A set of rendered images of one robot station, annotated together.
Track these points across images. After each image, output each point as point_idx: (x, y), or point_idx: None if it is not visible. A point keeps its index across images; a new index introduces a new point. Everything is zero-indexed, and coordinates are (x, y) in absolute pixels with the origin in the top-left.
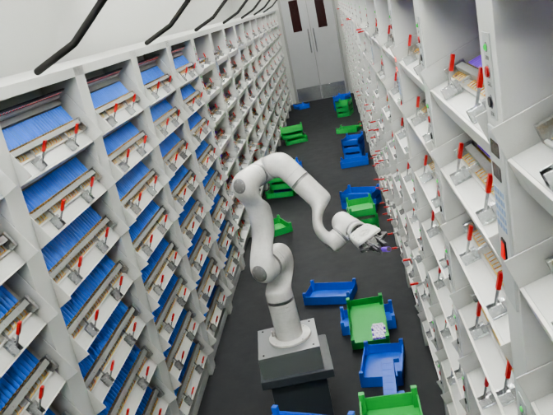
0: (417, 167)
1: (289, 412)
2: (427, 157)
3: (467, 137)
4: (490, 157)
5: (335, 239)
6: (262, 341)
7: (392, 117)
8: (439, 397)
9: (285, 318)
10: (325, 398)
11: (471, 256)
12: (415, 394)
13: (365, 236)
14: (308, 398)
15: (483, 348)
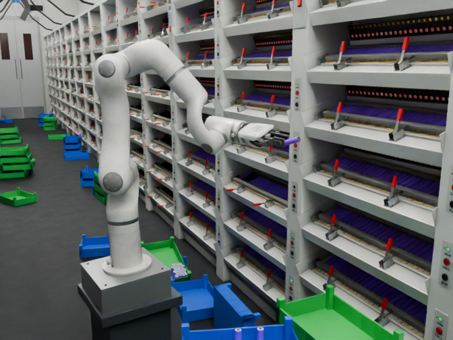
0: (310, 67)
1: (203, 331)
2: (345, 44)
3: None
4: None
5: (217, 138)
6: (94, 272)
7: (223, 54)
8: (265, 321)
9: (131, 239)
10: (166, 332)
11: None
12: (332, 295)
13: (261, 131)
14: (148, 334)
15: None
